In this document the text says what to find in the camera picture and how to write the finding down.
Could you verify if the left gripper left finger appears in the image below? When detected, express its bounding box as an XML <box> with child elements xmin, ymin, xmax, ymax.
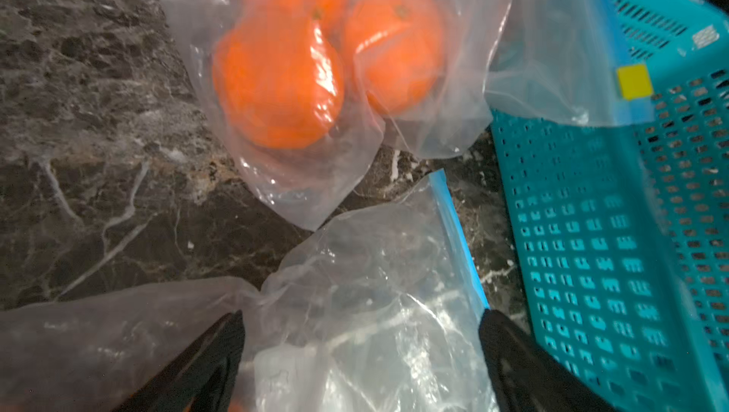
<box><xmin>115</xmin><ymin>311</ymin><xmax>245</xmax><ymax>411</ymax></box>

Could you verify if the far bag orange right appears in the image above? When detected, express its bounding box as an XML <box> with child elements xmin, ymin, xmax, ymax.
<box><xmin>343</xmin><ymin>0</ymin><xmax>446</xmax><ymax>116</ymax></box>

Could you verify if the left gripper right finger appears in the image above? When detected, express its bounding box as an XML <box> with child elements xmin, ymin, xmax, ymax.
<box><xmin>478</xmin><ymin>309</ymin><xmax>614</xmax><ymax>411</ymax></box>

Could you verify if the clear zip-top bag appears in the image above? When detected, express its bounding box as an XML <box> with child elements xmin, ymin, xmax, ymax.
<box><xmin>1</xmin><ymin>171</ymin><xmax>497</xmax><ymax>411</ymax></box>
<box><xmin>161</xmin><ymin>0</ymin><xmax>653</xmax><ymax>231</ymax></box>

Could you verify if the teal plastic basket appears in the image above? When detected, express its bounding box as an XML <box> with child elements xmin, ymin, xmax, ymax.
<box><xmin>486</xmin><ymin>0</ymin><xmax>728</xmax><ymax>411</ymax></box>

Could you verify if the far bag orange bottom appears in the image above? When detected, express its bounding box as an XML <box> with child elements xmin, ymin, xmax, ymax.
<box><xmin>212</xmin><ymin>11</ymin><xmax>345</xmax><ymax>149</ymax></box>

